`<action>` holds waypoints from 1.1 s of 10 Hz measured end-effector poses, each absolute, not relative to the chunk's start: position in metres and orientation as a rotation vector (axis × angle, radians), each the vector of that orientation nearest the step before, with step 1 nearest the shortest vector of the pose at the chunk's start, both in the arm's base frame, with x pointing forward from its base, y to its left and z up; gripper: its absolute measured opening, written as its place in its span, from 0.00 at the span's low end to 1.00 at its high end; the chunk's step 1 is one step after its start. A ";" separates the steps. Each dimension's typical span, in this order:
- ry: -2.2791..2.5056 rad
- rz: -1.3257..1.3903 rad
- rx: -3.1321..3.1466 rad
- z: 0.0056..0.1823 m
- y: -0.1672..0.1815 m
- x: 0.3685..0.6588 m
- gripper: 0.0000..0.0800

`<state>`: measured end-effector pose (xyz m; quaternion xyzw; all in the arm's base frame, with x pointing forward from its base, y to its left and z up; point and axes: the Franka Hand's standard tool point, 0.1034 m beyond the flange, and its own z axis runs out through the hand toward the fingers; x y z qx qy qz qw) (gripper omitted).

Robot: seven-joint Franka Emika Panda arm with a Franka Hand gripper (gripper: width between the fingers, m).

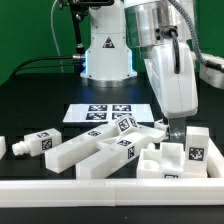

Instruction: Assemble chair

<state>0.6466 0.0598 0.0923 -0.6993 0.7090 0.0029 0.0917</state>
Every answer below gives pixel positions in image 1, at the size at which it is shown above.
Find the white chair seat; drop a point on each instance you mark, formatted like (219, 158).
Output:
(167, 161)

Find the white long back beam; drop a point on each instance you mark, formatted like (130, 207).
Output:
(69, 153)

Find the white tagged block on beam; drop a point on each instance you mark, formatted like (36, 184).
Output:
(126, 123)

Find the white L-shaped fence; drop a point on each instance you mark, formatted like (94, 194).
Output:
(111, 192)

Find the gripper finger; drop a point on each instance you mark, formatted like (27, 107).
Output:
(177, 129)

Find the white long front beam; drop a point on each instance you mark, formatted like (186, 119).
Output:
(107, 161)

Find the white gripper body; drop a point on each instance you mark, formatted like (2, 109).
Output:
(175, 93)

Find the white small tagged cube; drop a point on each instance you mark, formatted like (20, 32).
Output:
(160, 125)

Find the white long beam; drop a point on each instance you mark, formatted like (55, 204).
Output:
(69, 153)
(107, 161)

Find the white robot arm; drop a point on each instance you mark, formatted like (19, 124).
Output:
(164, 33)

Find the white marker tag board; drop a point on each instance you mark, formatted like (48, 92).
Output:
(83, 113)

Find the white block at left edge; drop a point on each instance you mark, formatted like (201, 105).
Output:
(2, 146)

